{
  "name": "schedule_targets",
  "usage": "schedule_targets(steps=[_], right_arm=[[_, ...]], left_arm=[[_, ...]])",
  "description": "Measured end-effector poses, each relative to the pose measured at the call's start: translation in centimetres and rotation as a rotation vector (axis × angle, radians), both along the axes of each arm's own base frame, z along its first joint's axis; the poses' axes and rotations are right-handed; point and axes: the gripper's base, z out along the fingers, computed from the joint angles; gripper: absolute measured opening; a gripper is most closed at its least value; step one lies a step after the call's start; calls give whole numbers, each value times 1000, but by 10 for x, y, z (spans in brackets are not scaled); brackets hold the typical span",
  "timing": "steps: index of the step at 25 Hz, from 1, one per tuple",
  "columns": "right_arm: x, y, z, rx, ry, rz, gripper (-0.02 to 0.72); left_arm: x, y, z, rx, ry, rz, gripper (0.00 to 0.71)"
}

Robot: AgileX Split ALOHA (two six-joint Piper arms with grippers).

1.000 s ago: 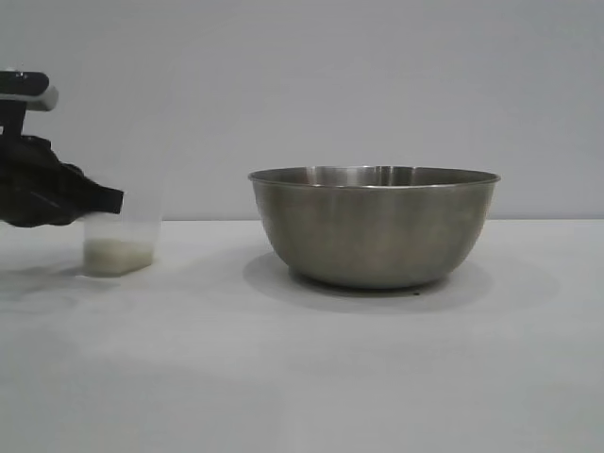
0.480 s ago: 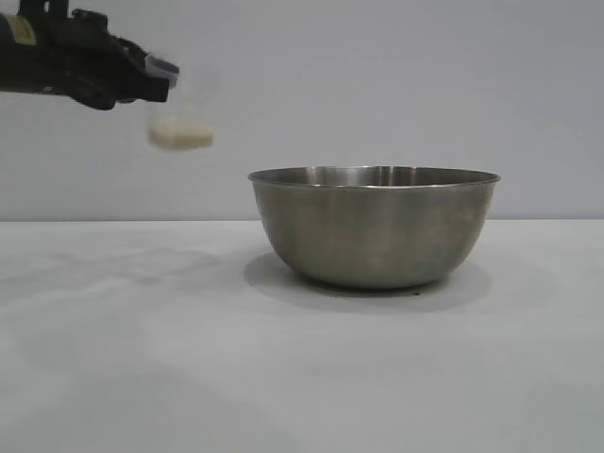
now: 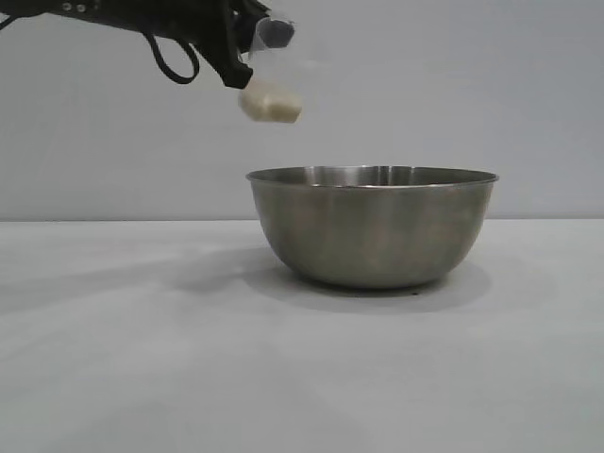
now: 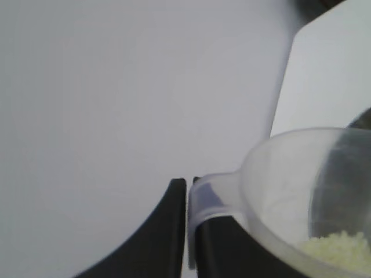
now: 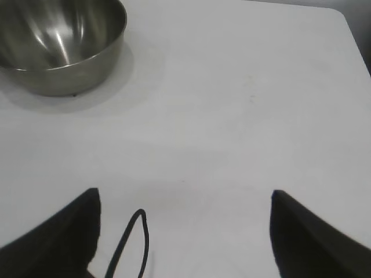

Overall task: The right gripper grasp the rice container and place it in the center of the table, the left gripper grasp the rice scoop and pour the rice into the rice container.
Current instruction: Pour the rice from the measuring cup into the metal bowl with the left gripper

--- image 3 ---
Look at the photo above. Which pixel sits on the translucent plastic measuring cup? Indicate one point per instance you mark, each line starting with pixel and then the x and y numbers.
pixel 276 71

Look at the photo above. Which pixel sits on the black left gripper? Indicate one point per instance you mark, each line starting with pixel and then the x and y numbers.
pixel 179 19

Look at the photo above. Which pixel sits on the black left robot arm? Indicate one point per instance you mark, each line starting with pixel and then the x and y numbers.
pixel 56 7

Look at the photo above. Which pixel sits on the white rice grains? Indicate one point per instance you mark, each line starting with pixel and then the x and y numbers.
pixel 271 104

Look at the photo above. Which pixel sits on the stainless steel bowl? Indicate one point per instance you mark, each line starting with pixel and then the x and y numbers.
pixel 377 226

